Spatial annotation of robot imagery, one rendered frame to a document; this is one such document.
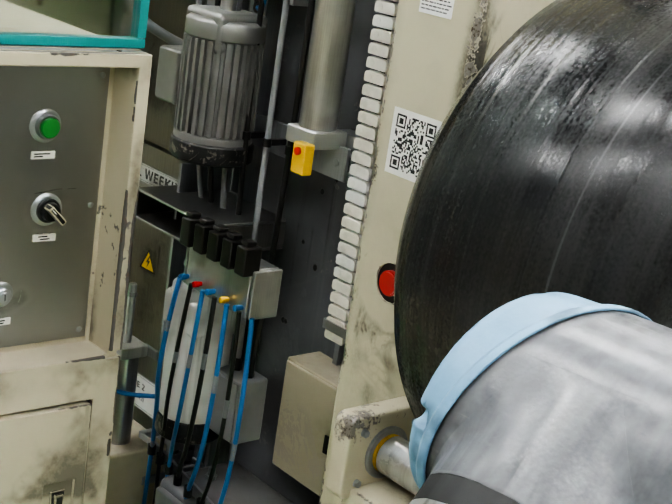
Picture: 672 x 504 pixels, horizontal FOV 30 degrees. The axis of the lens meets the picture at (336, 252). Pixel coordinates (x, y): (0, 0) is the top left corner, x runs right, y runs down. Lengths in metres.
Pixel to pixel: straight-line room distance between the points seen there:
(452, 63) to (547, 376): 0.85
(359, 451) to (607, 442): 0.87
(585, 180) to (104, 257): 0.70
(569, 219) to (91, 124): 0.67
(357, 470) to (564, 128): 0.49
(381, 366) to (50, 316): 0.40
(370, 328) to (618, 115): 0.52
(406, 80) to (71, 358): 0.52
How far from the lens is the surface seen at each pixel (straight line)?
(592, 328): 0.54
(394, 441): 1.37
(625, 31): 1.12
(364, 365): 1.48
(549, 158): 1.05
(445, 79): 1.36
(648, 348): 0.53
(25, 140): 1.46
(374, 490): 1.39
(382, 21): 1.44
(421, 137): 1.38
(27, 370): 1.50
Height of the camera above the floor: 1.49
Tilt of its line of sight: 17 degrees down
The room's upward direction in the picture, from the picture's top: 9 degrees clockwise
